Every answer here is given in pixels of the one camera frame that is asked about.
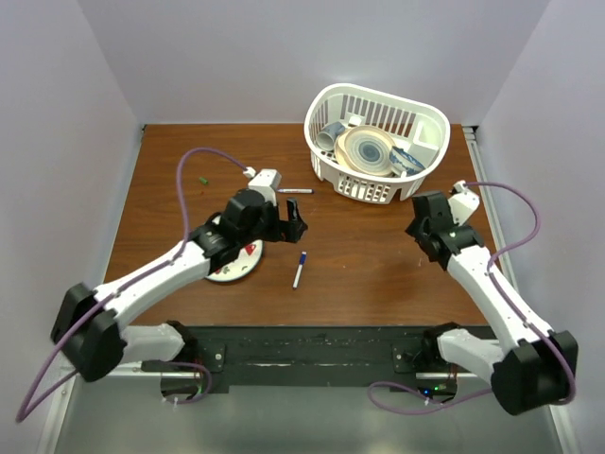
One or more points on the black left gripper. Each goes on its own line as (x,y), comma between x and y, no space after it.
(286,231)

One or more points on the white pen blue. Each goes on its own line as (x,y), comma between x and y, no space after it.
(297,276)

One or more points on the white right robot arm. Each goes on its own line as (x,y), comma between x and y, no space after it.
(529,365)

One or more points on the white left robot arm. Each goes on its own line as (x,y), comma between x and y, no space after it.
(92,323)

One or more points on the purple capped pen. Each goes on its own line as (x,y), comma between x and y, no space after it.
(296,191)

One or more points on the watermelon pattern plate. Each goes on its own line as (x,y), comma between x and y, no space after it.
(248,259)

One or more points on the blue white mug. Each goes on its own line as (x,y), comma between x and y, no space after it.
(327,137)

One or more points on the beige ceramic plate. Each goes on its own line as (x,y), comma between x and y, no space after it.
(365,149)

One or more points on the white plastic dish basket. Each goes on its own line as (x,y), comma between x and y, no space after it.
(420,129)

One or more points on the blue white bowl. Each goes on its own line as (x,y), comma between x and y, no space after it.
(404,164)

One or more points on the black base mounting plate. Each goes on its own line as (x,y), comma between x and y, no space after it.
(322,356)

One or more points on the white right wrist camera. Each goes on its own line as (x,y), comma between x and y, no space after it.
(463,202)

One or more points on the aluminium frame rail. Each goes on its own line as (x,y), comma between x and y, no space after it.
(559,415)

